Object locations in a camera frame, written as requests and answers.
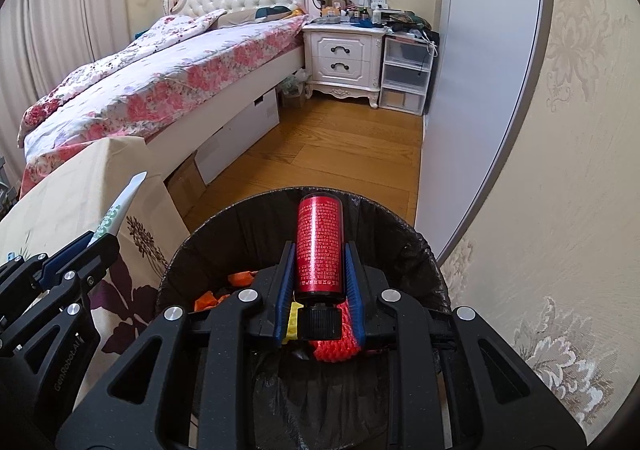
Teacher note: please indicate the yellow foam net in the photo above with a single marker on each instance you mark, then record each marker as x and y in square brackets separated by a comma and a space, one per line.
[290, 327]

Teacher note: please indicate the clear plastic drawer unit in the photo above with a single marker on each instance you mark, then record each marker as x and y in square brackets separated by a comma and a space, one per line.
[405, 75]

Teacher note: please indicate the white wardrobe door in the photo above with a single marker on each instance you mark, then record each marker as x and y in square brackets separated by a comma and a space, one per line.
[480, 80]

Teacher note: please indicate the brown cardboard box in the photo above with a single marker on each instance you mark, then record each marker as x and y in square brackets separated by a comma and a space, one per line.
[185, 178]

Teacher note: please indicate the cluster of small bottles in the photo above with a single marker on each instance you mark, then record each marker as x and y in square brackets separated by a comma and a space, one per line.
[350, 10]

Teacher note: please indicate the orange plastic bag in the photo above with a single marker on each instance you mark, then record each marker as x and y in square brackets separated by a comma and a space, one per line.
[212, 302]

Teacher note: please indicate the white bed with tufted headboard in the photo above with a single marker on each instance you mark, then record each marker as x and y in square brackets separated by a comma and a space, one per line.
[210, 80]

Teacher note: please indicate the floral cream tablecloth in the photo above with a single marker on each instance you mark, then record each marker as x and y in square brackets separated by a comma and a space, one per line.
[75, 180]

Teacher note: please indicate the red foam net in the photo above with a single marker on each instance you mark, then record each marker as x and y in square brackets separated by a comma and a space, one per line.
[330, 350]

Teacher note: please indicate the dark teal pillow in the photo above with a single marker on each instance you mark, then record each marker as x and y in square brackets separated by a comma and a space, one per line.
[272, 12]

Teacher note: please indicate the orange paper packet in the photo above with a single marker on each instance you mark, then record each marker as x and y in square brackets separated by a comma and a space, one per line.
[242, 278]

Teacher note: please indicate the cream pleated curtain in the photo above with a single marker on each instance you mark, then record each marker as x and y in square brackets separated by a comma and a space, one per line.
[65, 5]

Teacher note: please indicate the round bin with black liner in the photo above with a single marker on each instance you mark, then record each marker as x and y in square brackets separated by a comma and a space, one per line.
[240, 230]

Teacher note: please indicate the white cardboard box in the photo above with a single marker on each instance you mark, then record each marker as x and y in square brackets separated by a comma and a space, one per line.
[240, 135]

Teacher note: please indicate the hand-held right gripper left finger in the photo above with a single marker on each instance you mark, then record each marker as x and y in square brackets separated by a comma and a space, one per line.
[285, 300]

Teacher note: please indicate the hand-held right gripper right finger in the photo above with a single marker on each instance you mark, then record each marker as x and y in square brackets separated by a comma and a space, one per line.
[352, 300]

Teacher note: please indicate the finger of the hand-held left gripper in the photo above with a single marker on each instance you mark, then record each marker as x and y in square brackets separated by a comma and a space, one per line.
[85, 290]
[65, 257]

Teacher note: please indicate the white nightstand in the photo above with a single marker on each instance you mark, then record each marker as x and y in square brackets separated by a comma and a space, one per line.
[340, 60]

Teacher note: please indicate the floral pink quilt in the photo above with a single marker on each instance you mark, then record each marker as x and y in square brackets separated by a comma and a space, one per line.
[165, 33]

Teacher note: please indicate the glass bottle with black cap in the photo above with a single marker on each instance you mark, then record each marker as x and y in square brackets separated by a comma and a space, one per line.
[319, 245]

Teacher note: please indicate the white tube with green print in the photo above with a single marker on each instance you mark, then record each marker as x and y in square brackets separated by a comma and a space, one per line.
[117, 212]

